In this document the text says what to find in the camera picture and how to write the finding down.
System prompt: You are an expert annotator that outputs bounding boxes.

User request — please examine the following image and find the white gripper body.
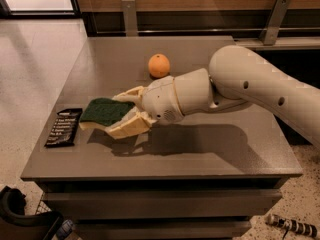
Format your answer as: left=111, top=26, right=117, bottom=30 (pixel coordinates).
left=142, top=76, right=184, bottom=125

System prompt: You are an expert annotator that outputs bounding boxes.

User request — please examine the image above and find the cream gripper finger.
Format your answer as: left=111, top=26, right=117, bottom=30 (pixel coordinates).
left=113, top=86, right=145, bottom=111
left=105, top=109, right=156, bottom=139

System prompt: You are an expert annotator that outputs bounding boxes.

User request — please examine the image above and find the green and yellow sponge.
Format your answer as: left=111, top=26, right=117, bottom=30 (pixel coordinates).
left=79, top=98, right=135, bottom=130

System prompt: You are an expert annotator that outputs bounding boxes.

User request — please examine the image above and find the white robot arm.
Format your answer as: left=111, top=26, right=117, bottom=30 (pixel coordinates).
left=114, top=45, right=320, bottom=147

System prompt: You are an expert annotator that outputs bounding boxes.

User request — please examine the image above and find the black rxbar chocolate bar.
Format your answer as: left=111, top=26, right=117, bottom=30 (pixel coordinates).
left=45, top=108, right=83, bottom=148

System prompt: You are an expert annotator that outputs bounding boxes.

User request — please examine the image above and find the orange fruit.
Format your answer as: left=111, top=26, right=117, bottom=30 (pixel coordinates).
left=148, top=54, right=170, bottom=78

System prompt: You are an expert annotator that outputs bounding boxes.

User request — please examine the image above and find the grey cabinet with drawers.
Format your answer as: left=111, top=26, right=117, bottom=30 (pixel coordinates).
left=21, top=36, right=302, bottom=240

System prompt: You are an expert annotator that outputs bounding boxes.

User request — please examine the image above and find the blue object under cabinet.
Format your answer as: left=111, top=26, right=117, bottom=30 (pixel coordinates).
left=55, top=220, right=74, bottom=240

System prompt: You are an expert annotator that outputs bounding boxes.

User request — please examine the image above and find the black chair part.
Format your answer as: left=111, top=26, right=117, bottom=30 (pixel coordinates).
left=0, top=186, right=63, bottom=240

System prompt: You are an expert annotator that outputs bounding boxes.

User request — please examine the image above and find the striped cylinder on floor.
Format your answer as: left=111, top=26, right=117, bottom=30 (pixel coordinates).
left=265, top=214, right=320, bottom=240

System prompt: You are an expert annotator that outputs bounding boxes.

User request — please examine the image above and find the left metal wall bracket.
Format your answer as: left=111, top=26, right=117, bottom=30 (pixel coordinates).
left=121, top=0, right=138, bottom=37

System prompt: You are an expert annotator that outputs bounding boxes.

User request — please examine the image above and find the metal wall bracket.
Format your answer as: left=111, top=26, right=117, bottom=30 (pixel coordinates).
left=121, top=0, right=138, bottom=37
left=259, top=0, right=291, bottom=46

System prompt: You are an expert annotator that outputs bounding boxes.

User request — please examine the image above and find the right metal wall bracket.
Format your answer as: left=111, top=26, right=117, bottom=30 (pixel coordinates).
left=259, top=0, right=291, bottom=46

